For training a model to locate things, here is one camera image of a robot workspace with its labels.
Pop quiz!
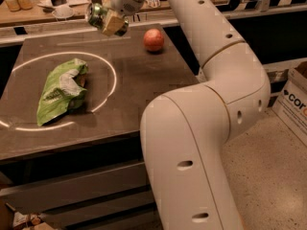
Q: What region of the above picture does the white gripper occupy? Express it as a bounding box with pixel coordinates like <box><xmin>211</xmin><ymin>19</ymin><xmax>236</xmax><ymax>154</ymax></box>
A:
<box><xmin>102</xmin><ymin>0</ymin><xmax>144</xmax><ymax>36</ymax></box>

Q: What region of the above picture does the green soda can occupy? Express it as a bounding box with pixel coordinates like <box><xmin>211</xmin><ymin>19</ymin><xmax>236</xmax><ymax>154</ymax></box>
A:
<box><xmin>85</xmin><ymin>3</ymin><xmax>129</xmax><ymax>34</ymax></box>

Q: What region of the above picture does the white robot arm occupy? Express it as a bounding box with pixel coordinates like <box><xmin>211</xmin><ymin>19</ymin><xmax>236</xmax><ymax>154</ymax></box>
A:
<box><xmin>107</xmin><ymin>0</ymin><xmax>271</xmax><ymax>230</ymax></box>

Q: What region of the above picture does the red apple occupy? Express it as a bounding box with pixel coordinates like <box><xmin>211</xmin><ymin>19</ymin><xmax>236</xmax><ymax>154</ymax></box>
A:
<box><xmin>143</xmin><ymin>29</ymin><xmax>164</xmax><ymax>52</ymax></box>

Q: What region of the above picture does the wooden workbench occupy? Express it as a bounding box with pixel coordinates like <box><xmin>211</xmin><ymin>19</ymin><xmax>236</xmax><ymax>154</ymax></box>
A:
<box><xmin>0</xmin><ymin>0</ymin><xmax>229</xmax><ymax>29</ymax></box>

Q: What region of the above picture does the white cup on saucer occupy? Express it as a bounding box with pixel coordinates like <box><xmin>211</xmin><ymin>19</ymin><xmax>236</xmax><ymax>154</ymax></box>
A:
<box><xmin>52</xmin><ymin>5</ymin><xmax>74</xmax><ymax>19</ymax></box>

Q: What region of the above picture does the green chip bag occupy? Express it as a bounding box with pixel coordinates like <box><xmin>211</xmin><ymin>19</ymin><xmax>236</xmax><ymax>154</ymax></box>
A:
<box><xmin>36</xmin><ymin>58</ymin><xmax>88</xmax><ymax>127</ymax></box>

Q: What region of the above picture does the grey drawer cabinet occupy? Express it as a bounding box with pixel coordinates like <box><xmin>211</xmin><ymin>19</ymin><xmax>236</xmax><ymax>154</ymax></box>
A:
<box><xmin>0</xmin><ymin>26</ymin><xmax>197</xmax><ymax>230</ymax></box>

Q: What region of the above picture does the left orange liquid jar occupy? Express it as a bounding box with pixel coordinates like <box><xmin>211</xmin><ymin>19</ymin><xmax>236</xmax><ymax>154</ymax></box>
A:
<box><xmin>3</xmin><ymin>0</ymin><xmax>21</xmax><ymax>13</ymax></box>

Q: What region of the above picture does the white cardboard box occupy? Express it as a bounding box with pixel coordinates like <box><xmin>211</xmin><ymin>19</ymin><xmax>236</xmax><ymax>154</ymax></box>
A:
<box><xmin>272</xmin><ymin>61</ymin><xmax>307</xmax><ymax>146</ymax></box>

